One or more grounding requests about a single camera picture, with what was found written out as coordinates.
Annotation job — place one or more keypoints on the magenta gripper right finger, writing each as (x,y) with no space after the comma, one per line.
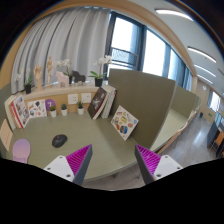
(153,166)

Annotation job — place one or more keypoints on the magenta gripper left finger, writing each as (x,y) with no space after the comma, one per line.
(73,167)

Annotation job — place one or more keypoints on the black computer mouse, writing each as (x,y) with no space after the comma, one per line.
(59,140)

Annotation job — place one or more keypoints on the pink round mouse pad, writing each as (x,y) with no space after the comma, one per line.
(21,150)

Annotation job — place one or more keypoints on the colourful picture card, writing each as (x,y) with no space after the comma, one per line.
(124,122)

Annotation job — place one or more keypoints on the small plant white pot middle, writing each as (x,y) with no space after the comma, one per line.
(64,109)

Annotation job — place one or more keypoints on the small plant white pot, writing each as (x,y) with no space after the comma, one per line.
(64,109)
(80,108)
(53,111)

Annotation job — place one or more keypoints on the small plant white pot right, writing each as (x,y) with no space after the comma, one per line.
(80,108)

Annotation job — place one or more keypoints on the small plant white pot left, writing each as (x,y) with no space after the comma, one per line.
(53,111)

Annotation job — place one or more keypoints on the dark leaning book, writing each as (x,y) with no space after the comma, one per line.
(96,102)

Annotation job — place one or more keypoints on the white leaning book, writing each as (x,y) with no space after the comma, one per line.
(108,105)

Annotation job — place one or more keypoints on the wooden shelf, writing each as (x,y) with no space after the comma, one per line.
(60,95)

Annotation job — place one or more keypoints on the purple round sign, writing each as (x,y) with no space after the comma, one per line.
(49,103)

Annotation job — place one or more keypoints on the white illustrated card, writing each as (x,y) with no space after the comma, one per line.
(37,108)

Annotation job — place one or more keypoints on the grey desk partition panel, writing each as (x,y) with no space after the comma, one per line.
(147,97)

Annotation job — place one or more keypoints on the beige card at left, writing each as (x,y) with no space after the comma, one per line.
(6,135)

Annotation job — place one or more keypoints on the red and white book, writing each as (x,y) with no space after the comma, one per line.
(16,111)

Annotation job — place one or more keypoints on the pink animal figurine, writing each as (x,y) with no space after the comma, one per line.
(63,80)

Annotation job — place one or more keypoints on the black animal figurine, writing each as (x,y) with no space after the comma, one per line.
(78,77)

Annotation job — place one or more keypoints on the wooden hand model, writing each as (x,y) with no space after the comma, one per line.
(38,77)

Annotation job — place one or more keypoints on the small orchid in dark pot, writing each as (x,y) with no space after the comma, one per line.
(27,83)

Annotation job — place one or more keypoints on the white orchid behind figurine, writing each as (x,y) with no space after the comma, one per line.
(66,64)

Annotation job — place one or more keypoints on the wooden mannequin figure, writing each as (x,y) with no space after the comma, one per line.
(50,66)

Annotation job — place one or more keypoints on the white orchid in black pot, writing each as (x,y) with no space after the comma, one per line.
(98,76)

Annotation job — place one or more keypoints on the grey curtain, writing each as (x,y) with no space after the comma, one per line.
(77,34)

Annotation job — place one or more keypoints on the white wall socket left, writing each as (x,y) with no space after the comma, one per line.
(72,99)

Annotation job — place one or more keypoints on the white wall socket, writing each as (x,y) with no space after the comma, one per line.
(72,99)
(86,97)

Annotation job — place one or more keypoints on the white wall socket right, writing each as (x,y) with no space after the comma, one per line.
(86,97)

